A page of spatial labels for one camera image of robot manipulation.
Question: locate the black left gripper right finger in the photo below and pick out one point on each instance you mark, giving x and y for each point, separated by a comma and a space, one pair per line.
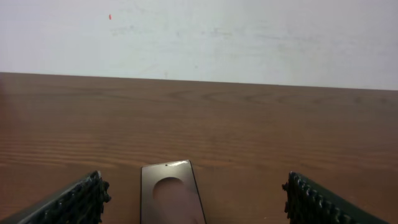
308, 202

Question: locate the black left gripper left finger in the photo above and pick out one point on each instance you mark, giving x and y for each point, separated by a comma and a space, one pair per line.
81, 202

